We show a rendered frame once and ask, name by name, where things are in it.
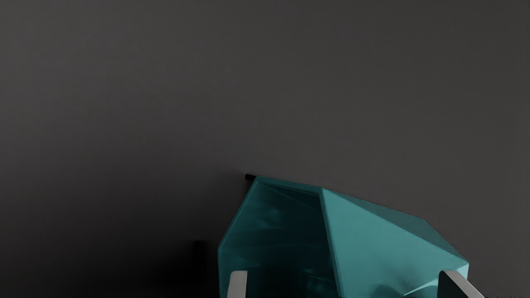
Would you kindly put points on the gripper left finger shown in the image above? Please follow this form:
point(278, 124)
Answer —
point(237, 284)

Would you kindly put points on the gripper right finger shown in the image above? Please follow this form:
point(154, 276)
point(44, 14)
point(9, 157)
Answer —
point(455, 286)

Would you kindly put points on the teal faceted mug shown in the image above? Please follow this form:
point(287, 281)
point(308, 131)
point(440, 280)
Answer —
point(372, 240)

